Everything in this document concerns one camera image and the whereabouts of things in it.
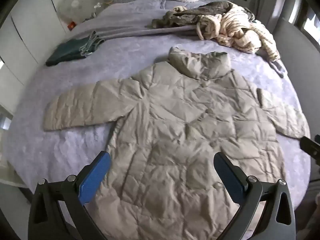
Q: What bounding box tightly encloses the lavender embossed bed blanket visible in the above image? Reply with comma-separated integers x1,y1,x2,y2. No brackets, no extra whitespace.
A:
5,0,312,240

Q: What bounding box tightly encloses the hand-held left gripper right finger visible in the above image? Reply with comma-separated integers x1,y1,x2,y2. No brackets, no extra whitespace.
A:
214,152,297,240

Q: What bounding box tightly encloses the grey-brown fuzzy garment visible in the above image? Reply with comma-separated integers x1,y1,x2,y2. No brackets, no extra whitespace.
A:
151,1,255,29

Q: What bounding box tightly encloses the white wardrobe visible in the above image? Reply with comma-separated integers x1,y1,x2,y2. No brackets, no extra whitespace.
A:
0,0,72,117

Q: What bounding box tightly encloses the white electric fan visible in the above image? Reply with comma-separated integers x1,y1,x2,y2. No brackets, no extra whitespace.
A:
59,0,87,23

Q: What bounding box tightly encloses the beige quilted puffer jacket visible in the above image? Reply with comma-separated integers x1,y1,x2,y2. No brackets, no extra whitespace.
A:
42,46,310,240

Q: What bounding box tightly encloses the cream striped fleece garment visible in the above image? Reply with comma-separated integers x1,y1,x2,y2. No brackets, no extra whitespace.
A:
196,4,280,62

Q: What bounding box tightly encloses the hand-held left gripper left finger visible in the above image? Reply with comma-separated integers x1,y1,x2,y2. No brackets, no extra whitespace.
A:
27,151,112,240

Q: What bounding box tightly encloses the dark green folded garment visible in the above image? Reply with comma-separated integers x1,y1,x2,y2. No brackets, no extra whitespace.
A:
45,31,105,67

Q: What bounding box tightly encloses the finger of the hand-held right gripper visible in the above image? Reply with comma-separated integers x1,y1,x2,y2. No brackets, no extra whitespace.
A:
299,134,320,167

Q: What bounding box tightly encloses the window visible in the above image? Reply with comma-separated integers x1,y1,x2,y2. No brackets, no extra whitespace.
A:
287,0,320,43

